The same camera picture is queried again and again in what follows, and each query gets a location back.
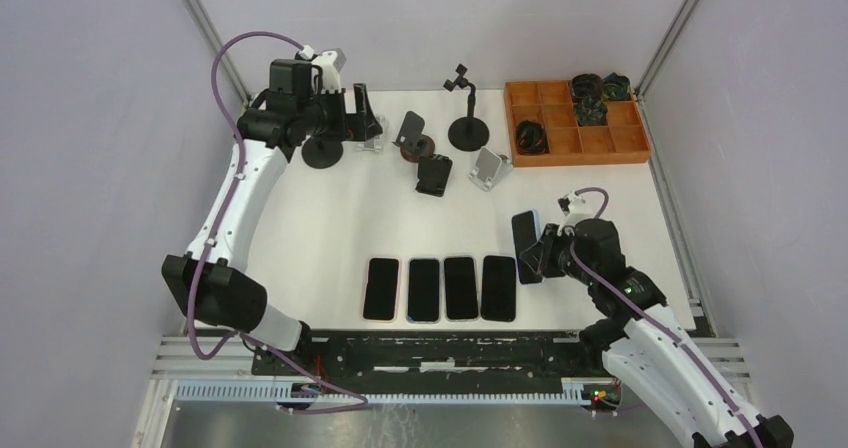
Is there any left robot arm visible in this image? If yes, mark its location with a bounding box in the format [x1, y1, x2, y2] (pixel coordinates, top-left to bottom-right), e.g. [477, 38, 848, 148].
[161, 49, 383, 376]

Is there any clear acrylic phone stand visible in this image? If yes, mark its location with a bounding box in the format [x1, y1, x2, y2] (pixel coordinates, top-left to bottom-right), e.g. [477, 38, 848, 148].
[355, 115, 389, 153]

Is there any pink case phone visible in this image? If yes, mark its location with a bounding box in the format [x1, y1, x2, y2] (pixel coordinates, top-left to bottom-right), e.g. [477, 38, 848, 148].
[362, 258, 400, 322]

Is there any white slotted cable duct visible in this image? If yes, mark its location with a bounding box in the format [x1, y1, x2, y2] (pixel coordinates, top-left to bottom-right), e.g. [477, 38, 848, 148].
[174, 380, 591, 408]

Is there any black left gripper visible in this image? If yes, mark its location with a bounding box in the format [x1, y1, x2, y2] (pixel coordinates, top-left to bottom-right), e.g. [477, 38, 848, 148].
[298, 83, 382, 143]

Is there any black mounting base plate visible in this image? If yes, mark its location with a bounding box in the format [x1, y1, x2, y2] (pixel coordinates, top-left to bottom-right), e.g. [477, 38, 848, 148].
[294, 330, 611, 395]

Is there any wooden compartment tray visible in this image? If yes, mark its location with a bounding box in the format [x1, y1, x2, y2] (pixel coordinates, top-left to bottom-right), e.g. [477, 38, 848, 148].
[503, 80, 652, 168]

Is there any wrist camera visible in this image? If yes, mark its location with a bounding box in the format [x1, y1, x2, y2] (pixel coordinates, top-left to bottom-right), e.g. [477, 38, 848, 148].
[558, 192, 595, 226]
[295, 45, 346, 94]

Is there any white case phone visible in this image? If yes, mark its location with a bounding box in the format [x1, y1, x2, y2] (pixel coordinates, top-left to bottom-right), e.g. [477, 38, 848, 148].
[511, 210, 543, 285]

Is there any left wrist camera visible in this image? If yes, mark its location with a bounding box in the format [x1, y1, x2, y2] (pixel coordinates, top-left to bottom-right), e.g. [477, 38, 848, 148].
[295, 45, 346, 94]

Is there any silver metal phone stand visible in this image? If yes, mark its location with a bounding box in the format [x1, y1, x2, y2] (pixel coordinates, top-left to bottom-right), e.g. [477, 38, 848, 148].
[468, 147, 514, 192]

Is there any clear case phone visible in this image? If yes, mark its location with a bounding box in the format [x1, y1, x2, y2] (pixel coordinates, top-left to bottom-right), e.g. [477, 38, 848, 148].
[407, 258, 441, 323]

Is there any small black folding stand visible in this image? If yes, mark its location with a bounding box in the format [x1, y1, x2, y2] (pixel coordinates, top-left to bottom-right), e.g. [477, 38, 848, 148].
[415, 154, 453, 197]

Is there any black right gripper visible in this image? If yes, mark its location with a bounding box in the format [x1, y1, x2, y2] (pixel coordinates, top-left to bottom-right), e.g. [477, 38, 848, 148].
[519, 223, 597, 285]

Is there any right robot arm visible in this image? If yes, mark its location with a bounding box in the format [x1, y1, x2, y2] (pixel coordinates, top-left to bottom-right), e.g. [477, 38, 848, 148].
[518, 218, 795, 447]

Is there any tall black phone stand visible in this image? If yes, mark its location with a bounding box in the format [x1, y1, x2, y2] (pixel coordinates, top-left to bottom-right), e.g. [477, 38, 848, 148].
[443, 64, 490, 152]
[301, 138, 344, 169]

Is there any black phone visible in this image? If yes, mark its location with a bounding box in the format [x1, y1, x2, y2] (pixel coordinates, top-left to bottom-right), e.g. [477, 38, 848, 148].
[443, 256, 479, 321]
[480, 255, 517, 323]

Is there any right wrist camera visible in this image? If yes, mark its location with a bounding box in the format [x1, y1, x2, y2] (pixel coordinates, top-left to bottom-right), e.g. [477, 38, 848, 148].
[558, 192, 595, 226]

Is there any black cable coil front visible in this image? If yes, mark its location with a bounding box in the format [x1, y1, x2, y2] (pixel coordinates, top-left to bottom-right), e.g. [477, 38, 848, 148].
[515, 119, 550, 155]

